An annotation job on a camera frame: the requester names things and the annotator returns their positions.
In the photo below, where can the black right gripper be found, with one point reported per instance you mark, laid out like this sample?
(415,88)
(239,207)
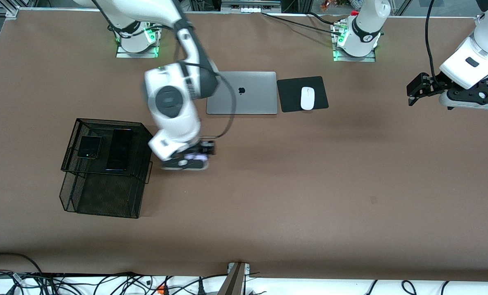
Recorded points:
(207,147)

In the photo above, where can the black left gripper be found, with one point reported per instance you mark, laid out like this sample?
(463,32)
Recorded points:
(432,85)

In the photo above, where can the lavender white phone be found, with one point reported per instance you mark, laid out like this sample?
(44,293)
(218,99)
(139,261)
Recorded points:
(197,157)

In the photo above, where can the long black smartphone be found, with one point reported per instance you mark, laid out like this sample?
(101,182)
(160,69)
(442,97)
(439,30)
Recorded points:
(119,149)

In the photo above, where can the small black flip phone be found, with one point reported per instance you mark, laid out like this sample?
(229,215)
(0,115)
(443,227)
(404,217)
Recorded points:
(89,146)

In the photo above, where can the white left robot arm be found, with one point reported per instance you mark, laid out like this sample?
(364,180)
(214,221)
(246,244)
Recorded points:
(367,24)

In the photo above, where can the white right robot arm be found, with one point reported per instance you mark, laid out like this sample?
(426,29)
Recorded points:
(174,106)

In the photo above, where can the silver closed laptop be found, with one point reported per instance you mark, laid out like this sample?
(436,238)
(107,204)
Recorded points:
(254,98)

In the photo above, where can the black mouse pad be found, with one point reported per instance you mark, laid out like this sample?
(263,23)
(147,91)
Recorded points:
(291,94)

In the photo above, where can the white computer mouse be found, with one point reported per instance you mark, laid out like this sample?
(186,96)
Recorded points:
(307,98)

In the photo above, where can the black mesh two-tier tray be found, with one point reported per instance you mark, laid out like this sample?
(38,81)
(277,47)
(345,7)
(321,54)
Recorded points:
(104,196)

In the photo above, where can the black power plug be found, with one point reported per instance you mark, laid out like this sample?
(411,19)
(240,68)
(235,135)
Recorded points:
(201,289)

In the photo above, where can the white power strip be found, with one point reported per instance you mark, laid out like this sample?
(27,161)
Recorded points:
(250,9)

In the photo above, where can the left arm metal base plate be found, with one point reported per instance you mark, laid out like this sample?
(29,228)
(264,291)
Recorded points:
(371,59)

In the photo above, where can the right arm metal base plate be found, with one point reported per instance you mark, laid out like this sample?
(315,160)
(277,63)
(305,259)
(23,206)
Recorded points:
(122,55)

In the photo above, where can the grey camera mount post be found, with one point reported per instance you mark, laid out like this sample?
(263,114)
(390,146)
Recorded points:
(233,282)

